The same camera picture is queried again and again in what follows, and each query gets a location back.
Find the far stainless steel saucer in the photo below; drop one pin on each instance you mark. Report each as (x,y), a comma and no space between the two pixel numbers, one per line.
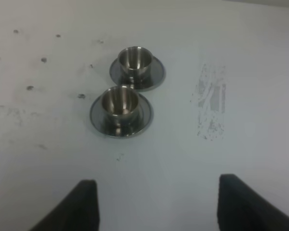
(151,79)

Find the near stainless steel teacup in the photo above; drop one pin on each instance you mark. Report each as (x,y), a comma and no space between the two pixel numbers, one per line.
(120,105)

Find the stainless steel saucer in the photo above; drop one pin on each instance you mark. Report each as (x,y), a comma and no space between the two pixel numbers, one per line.
(103,125)
(151,79)

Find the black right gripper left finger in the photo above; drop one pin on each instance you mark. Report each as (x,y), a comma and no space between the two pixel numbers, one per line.
(79,211)

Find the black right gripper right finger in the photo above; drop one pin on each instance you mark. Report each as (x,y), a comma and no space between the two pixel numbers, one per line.
(240,208)

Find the stainless steel teacup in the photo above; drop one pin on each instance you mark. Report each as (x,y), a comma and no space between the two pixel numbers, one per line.
(120,105)
(135,62)

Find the far stainless steel teacup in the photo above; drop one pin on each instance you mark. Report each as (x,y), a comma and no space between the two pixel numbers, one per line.
(135,62)

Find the near stainless steel saucer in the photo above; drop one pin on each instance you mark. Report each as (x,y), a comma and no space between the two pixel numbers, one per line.
(103,125)

